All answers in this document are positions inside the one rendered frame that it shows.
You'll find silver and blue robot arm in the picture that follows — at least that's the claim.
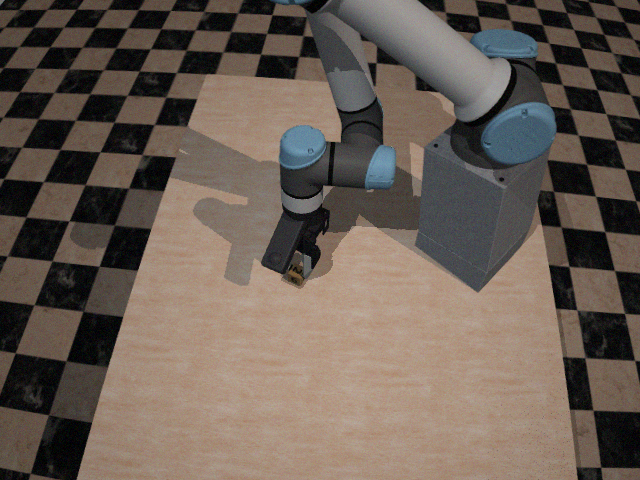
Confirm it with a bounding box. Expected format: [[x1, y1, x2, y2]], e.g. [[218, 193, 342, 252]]
[[270, 0, 557, 214]]

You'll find tan wooden number cube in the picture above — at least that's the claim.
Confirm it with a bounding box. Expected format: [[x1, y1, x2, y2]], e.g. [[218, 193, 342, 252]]
[[288, 263, 305, 286]]

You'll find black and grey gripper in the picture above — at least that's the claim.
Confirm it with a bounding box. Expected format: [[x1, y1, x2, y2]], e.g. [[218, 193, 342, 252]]
[[282, 204, 330, 280]]

